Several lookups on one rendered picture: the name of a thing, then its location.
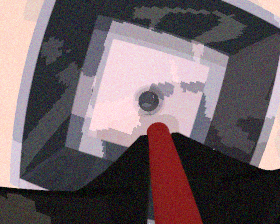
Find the red peg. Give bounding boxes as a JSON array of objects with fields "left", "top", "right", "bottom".
[{"left": 146, "top": 122, "right": 204, "bottom": 224}]

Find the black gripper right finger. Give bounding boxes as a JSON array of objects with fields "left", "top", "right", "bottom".
[{"left": 171, "top": 132, "right": 280, "bottom": 224}]

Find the white square plate with center hole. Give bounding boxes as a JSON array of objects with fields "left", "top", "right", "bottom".
[{"left": 87, "top": 38, "right": 209, "bottom": 148}]

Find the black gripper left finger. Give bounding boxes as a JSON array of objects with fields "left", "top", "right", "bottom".
[{"left": 0, "top": 134, "right": 151, "bottom": 224}]

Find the dark grey open box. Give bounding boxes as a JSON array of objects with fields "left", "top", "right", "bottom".
[{"left": 10, "top": 0, "right": 280, "bottom": 192}]

